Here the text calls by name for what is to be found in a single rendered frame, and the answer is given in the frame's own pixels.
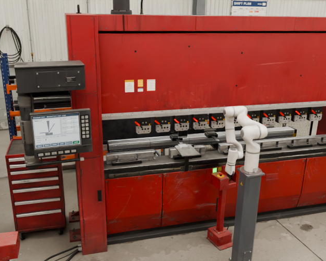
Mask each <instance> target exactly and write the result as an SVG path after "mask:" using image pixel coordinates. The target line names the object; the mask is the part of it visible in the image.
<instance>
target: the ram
mask: <svg viewBox="0 0 326 261"><path fill-rule="evenodd" d="M98 40H99V65H100V90H101V114H108V113H126V112H144V111H161V110H179V109H197V108H214V107H229V106H249V105H267V104H284V103H302V102H319V101H326V33H98ZM147 79H156V81H155V91H147ZM125 80H134V92H125ZM138 80H143V86H139V87H138ZM138 88H143V92H138ZM321 106H326V104H314V105H297V106H280V107H263V108H247V111H255V110H272V109H288V108H304V107H321ZM206 113H223V110H212V111H195V112H178V113H161V114H144V115H128V116H118V117H102V120H115V119H132V118H148V117H165V116H173V115H190V114H206Z"/></svg>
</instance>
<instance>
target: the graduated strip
mask: <svg viewBox="0 0 326 261"><path fill-rule="evenodd" d="M314 104H326V101H311V102H302V103H284V104H267V105H249V106H244V107H246V108H263V107H280V106H297V105H314ZM224 108H226V107H214V108H197V109H179V110H161V111H144V112H126V113H108V114H101V115H102V117H118V116H128V115H144V114H161V113H178V112H195V111H212V110H224Z"/></svg>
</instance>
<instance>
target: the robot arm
mask: <svg viewBox="0 0 326 261"><path fill-rule="evenodd" d="M223 114H224V116H225V130H226V141H227V143H229V144H233V145H235V146H236V148H237V149H235V148H230V149H229V152H228V159H227V164H226V168H225V172H227V175H228V177H229V179H231V176H233V175H234V172H235V162H236V160H237V159H241V158H243V148H242V146H241V144H240V143H239V142H238V141H236V139H235V130H234V117H237V121H238V123H239V124H240V125H241V126H242V127H243V128H242V129H241V133H240V134H241V137H242V138H243V140H244V141H245V143H246V153H245V163H244V166H242V167H241V168H240V171H241V172H242V173H244V174H246V175H251V176H256V175H259V174H261V173H262V170H261V169H260V168H258V164H259V155H260V146H259V144H257V143H255V142H253V139H262V138H265V137H266V136H267V134H268V130H267V128H266V127H265V126H264V125H263V124H261V123H258V122H256V121H253V120H251V119H250V118H249V117H248V116H247V108H246V107H244V106H229V107H226V108H224V110H223Z"/></svg>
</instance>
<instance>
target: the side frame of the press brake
mask: <svg viewBox="0 0 326 261"><path fill-rule="evenodd" d="M65 25H66V40H67V54H68V61H77V60H80V61H81V62H82V63H83V64H84V65H85V66H84V68H85V86H86V87H85V90H72V91H71V97H70V99H71V109H84V108H90V110H91V129H92V149H93V151H92V152H85V153H79V154H80V157H84V160H83V161H77V162H75V166H76V181H77V195H78V207H79V220H80V231H81V244H82V255H88V254H95V253H101V252H107V227H106V202H105V177H104V164H103V139H102V115H101V90H100V65H99V40H98V16H97V15H96V14H91V13H65Z"/></svg>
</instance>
